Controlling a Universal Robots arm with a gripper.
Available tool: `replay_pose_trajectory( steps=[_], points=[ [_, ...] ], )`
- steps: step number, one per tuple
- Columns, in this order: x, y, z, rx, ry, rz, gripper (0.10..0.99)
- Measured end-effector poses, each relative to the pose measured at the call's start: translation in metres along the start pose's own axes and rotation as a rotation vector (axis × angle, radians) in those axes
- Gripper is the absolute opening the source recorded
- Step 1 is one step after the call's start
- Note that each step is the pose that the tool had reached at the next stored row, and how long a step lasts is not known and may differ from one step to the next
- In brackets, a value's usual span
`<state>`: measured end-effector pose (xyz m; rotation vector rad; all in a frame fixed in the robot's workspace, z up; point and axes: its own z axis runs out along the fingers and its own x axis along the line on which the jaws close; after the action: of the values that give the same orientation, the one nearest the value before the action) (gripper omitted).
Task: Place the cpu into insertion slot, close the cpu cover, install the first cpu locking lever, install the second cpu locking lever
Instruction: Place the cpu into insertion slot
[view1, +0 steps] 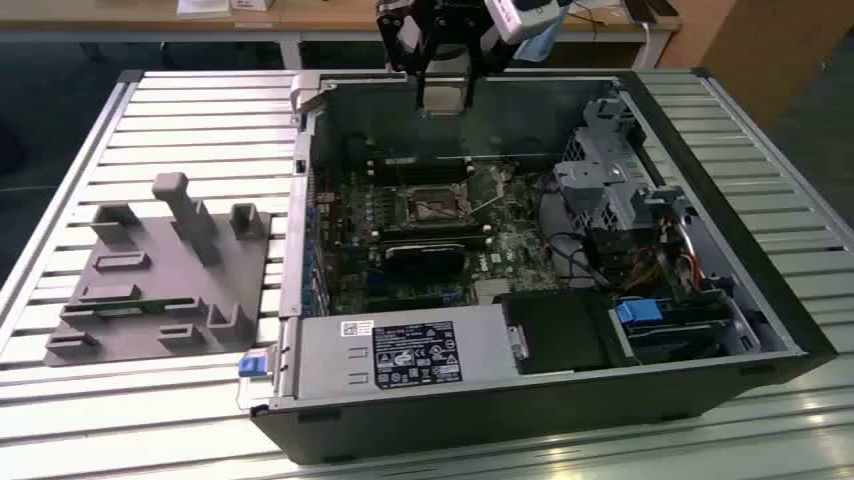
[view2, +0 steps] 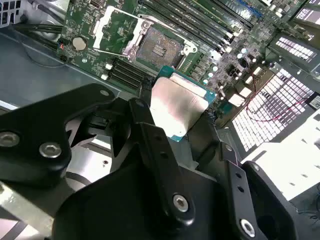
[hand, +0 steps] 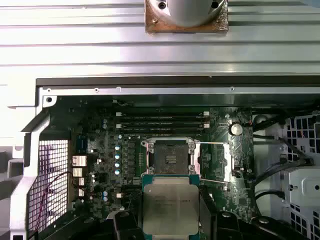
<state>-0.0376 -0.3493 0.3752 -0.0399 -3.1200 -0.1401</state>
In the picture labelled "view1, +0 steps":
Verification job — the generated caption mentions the blue disk carrier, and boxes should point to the blue disk carrier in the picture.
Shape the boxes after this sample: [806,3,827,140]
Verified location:
[617,297,663,326]

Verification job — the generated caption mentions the green motherboard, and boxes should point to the green motherboard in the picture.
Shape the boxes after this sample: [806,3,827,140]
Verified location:
[310,154,557,319]

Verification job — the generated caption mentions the wooden desk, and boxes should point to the wooden desk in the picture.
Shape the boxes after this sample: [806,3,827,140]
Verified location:
[0,0,683,71]

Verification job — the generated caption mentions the grey power supply unit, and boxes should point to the grey power supply unit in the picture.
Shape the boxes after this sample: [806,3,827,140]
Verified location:
[292,304,523,401]

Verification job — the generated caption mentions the pale blue teach pendant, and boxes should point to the pale blue teach pendant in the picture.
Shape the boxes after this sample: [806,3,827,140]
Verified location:
[512,14,567,64]

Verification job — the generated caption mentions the small CPU plate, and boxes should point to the small CPU plate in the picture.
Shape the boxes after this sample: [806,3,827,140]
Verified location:
[424,74,470,118]

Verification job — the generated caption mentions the black RAM stick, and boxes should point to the black RAM stick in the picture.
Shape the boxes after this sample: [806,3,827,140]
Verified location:
[376,223,486,245]

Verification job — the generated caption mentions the black RAM slots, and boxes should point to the black RAM slots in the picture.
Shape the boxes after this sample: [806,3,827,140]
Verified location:
[366,152,472,186]

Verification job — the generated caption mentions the black open PC case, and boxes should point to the black open PC case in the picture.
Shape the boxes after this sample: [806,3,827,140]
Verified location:
[250,67,839,466]

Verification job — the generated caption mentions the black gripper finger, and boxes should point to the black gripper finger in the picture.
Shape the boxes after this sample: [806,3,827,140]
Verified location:
[464,27,512,109]
[376,0,435,110]

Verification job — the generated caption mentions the black graphics card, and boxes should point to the black graphics card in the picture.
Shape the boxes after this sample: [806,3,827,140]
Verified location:
[379,242,472,281]

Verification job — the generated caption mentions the small silver heatsink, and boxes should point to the small silver heatsink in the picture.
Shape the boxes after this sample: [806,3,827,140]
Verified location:
[476,279,512,304]

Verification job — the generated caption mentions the black internal cable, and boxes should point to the black internal cable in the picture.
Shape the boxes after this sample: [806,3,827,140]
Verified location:
[543,232,615,292]

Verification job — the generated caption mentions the grey parts rack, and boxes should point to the grey parts rack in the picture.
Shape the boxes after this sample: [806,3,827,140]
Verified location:
[40,172,275,369]

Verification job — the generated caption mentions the black drive bay cover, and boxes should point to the black drive bay cover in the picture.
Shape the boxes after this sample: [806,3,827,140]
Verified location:
[499,292,635,376]

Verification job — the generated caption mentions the orange yellow wire bundle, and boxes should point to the orange yellow wire bundle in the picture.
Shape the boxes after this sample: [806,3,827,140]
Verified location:
[626,214,710,301]

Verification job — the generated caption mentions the grey metal drive cage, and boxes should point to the grey metal drive cage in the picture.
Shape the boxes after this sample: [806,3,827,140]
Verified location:
[553,99,689,232]

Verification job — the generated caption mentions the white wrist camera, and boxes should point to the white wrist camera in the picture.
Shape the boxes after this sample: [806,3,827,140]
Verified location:
[483,0,574,45]

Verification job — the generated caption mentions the wooden cabinet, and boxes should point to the wooden cabinet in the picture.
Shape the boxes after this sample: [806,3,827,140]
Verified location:
[657,0,854,129]

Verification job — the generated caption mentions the blue case latch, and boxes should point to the blue case latch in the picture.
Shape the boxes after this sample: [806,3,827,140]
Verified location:
[239,352,270,379]

